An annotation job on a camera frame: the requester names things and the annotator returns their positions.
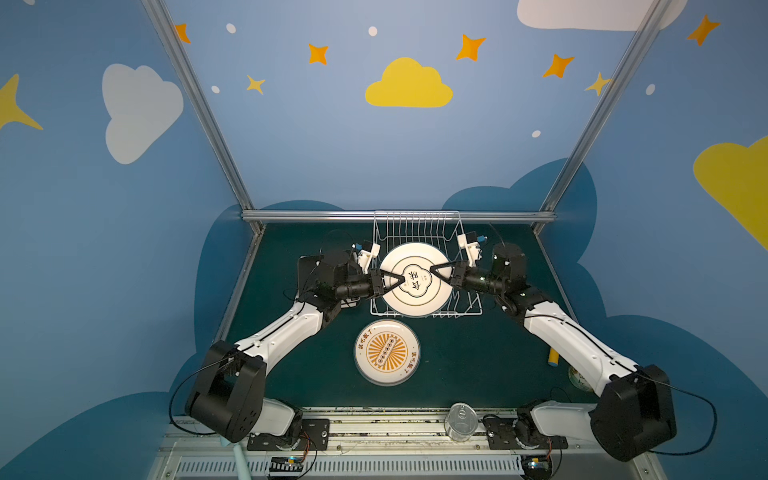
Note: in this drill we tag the circuit board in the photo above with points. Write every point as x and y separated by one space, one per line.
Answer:
535 468
291 466

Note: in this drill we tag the aluminium frame rail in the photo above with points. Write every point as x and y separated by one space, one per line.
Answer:
365 216

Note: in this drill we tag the white wire dish rack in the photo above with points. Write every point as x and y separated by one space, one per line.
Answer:
441 234

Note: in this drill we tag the right circuit board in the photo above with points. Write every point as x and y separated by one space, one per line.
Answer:
535 468

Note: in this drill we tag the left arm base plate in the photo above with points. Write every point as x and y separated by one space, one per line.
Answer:
312 433

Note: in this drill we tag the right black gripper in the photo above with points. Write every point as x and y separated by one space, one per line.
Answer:
455 275

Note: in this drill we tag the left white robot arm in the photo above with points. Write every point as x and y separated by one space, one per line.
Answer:
228 394

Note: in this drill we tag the black square plate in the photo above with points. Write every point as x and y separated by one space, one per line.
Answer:
316 274

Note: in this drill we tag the light blue spatula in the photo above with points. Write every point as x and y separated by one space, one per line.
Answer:
242 468

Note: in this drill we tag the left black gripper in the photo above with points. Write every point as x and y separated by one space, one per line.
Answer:
379 283

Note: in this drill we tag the yellow handled brush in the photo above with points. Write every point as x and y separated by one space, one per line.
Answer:
553 358

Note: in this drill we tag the left circuit board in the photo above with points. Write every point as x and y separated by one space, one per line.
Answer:
291 466

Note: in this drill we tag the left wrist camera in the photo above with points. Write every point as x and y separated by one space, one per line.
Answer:
365 253

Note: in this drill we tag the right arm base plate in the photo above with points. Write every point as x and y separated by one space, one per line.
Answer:
515 433

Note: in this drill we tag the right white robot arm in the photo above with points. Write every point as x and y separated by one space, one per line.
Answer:
634 412

